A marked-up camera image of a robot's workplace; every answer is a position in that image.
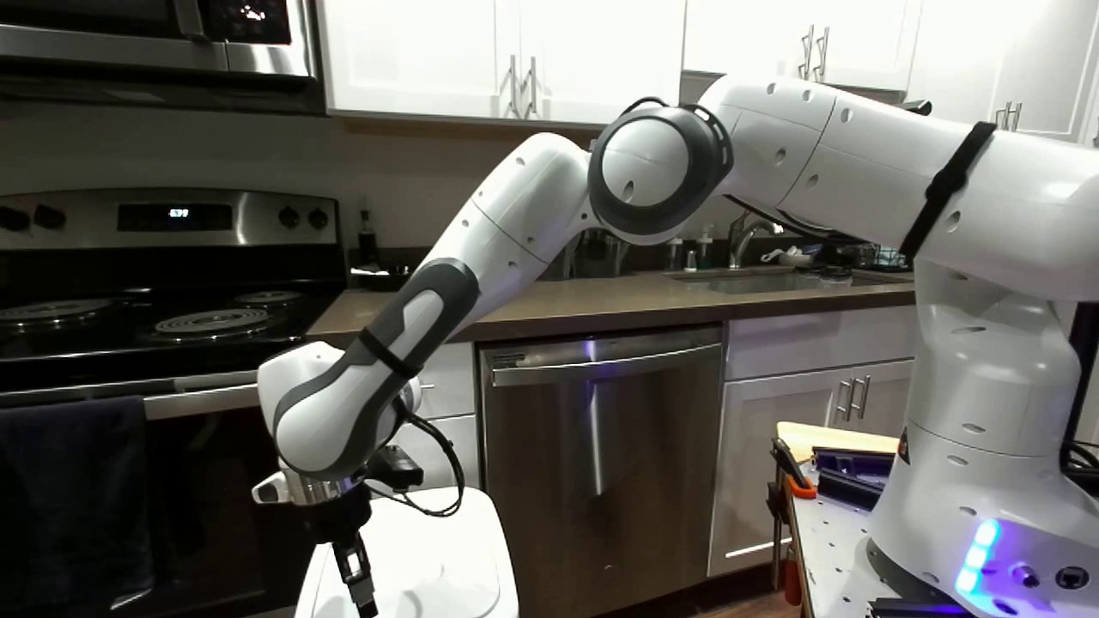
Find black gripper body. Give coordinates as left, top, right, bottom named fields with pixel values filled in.
left=299, top=449, right=425, bottom=549

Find narrow white base cabinet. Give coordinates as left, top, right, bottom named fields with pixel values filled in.
left=399, top=340, right=485, bottom=495

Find black electric stove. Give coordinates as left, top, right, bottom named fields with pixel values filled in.
left=0, top=185, right=351, bottom=618

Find dark towel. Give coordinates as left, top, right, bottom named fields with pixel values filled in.
left=0, top=391, right=158, bottom=618

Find dark bottle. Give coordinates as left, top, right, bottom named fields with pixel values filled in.
left=351, top=201, right=385, bottom=270

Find stainless steel dishwasher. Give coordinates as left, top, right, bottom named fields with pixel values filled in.
left=479, top=322, right=730, bottom=618

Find black orange clamp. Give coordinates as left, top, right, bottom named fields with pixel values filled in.
left=766, top=433, right=825, bottom=505

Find white upper cabinets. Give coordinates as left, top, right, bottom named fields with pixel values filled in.
left=315, top=0, right=1099, bottom=144

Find wide white base cabinet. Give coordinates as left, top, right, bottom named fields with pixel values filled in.
left=706, top=302, right=921, bottom=581

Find kitchen faucet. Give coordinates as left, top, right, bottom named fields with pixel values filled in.
left=725, top=216, right=798, bottom=274

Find stainless steel microwave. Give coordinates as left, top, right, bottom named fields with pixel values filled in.
left=0, top=0, right=323, bottom=113

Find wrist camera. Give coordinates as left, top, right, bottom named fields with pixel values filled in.
left=247, top=465, right=315, bottom=512

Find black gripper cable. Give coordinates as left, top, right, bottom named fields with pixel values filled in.
left=382, top=398, right=470, bottom=520

